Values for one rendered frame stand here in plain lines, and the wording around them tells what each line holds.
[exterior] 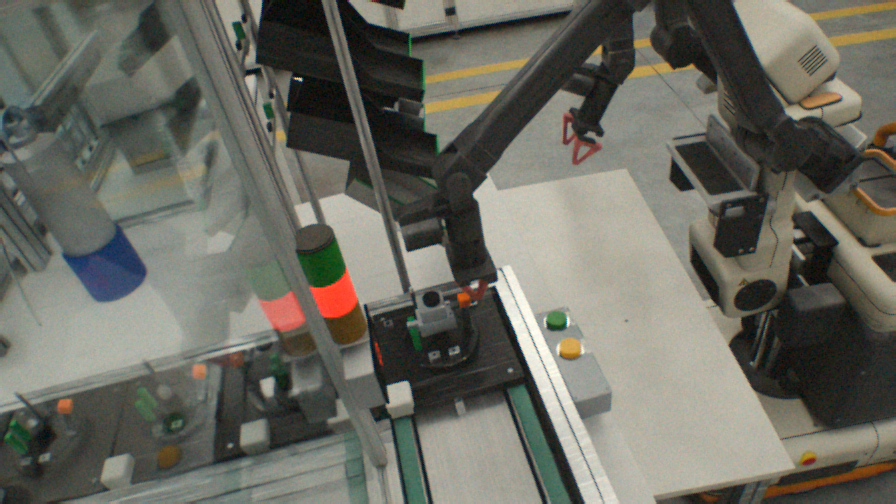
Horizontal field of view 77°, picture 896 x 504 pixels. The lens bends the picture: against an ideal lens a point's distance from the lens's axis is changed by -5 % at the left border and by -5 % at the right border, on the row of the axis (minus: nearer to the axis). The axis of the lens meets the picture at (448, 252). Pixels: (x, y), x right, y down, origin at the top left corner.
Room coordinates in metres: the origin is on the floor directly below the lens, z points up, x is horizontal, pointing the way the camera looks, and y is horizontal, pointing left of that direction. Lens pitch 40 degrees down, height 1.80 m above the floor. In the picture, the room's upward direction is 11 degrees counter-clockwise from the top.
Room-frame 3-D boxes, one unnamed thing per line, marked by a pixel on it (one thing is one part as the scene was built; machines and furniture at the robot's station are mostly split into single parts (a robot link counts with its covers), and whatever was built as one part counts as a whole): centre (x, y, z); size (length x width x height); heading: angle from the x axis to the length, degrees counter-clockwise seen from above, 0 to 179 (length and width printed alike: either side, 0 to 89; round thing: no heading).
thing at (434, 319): (0.72, 0.05, 1.06); 0.08 x 0.04 x 0.07; 95
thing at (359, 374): (0.52, 0.14, 1.29); 0.12 x 0.05 x 0.25; 5
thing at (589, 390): (0.66, -0.18, 0.93); 0.21 x 0.07 x 0.06; 5
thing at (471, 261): (0.73, -0.03, 1.18); 0.10 x 0.07 x 0.07; 6
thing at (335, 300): (0.52, 0.14, 1.33); 0.05 x 0.05 x 0.05
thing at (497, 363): (0.72, 0.04, 0.96); 0.24 x 0.24 x 0.02; 5
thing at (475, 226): (0.73, -0.03, 1.24); 0.07 x 0.06 x 0.07; 96
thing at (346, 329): (0.52, 0.14, 1.28); 0.05 x 0.05 x 0.05
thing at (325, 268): (0.52, 0.14, 1.38); 0.05 x 0.05 x 0.05
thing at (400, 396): (0.62, 0.13, 0.97); 0.05 x 0.05 x 0.04; 5
